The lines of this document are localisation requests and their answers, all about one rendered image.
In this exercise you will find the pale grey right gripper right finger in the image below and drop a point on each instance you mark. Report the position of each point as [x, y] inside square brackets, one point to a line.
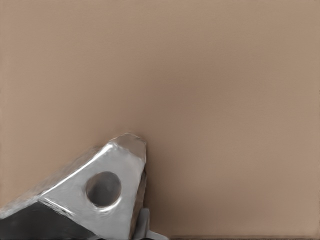
[145, 222]

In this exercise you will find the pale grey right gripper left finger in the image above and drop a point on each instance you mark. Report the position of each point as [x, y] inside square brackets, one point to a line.
[75, 190]

